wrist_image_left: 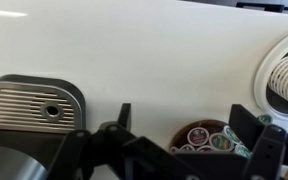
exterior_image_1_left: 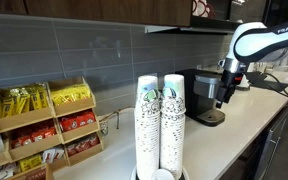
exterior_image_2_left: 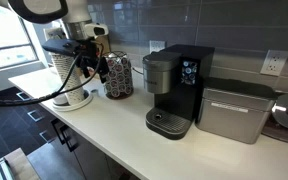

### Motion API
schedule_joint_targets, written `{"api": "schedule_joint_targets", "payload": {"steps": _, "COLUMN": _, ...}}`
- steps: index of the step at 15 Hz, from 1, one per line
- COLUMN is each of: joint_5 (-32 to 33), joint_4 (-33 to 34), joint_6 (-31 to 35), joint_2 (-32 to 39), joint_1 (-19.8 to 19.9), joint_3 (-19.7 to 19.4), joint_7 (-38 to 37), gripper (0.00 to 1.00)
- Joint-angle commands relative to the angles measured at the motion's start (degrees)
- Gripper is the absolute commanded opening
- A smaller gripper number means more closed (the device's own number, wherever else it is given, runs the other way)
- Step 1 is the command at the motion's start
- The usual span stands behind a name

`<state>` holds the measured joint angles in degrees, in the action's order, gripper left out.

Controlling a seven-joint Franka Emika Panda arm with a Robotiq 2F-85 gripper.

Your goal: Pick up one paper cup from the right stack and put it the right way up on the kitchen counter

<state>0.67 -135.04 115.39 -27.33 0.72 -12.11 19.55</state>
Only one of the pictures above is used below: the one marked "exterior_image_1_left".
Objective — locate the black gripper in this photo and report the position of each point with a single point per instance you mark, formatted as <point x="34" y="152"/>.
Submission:
<point x="230" y="81"/>

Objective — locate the right paper cup stack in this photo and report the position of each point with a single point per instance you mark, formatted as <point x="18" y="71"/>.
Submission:
<point x="172" y="124"/>

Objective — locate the red packets middle left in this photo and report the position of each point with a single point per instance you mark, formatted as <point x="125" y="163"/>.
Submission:
<point x="30" y="134"/>

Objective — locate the black single-serve coffee maker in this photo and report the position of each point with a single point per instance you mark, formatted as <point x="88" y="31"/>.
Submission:
<point x="201" y="87"/>

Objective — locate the yellow packets upper left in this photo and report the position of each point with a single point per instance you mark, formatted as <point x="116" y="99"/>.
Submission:
<point x="22" y="99"/>

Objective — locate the dark lower cabinet with handles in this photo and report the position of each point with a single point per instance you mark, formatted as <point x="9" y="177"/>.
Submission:
<point x="256" y="160"/>

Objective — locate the red packets lower right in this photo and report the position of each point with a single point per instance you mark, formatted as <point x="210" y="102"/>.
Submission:
<point x="82" y="144"/>

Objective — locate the red packets middle right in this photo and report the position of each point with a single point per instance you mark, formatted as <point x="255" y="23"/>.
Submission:
<point x="76" y="120"/>

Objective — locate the red packets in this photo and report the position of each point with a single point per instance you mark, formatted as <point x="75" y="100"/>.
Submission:
<point x="30" y="134"/>
<point x="76" y="120"/>
<point x="82" y="144"/>

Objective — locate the wooden condiment organizer rack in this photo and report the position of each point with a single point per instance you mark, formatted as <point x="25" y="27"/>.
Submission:
<point x="50" y="122"/>

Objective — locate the wire coffee pod carousel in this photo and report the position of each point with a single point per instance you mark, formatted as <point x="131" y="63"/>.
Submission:
<point x="112" y="118"/>

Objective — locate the stack of white cup lids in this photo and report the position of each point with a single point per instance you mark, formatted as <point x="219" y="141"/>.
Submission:
<point x="162" y="174"/>

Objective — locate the yellow sweetener packets upper right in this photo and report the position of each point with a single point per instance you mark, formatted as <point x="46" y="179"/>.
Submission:
<point x="70" y="94"/>

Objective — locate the paper cup stack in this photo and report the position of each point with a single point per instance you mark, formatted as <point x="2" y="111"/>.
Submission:
<point x="172" y="124"/>
<point x="147" y="127"/>

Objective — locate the white round cup tray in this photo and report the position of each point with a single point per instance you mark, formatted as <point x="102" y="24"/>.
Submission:
<point x="184" y="175"/>

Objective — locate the dark wooden upper cabinet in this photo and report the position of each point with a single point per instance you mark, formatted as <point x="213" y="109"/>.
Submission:
<point x="152" y="12"/>

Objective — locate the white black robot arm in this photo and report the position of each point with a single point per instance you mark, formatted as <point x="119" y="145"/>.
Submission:
<point x="251" y="42"/>

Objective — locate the left paper cup stack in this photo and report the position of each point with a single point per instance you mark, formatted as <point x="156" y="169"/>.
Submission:
<point x="147" y="127"/>

